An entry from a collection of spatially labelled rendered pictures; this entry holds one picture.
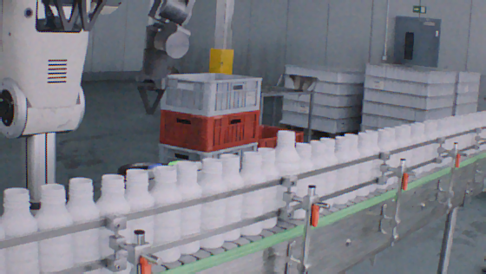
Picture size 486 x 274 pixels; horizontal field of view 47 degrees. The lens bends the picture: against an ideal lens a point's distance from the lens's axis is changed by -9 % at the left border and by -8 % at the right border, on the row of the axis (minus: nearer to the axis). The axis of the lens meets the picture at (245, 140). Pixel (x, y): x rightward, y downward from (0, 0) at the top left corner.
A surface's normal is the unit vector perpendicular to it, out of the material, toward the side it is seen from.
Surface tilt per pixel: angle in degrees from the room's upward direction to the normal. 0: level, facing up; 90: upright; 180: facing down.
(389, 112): 90
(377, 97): 90
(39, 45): 90
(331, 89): 90
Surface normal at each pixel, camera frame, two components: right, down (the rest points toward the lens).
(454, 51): -0.63, 0.09
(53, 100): 0.77, 0.16
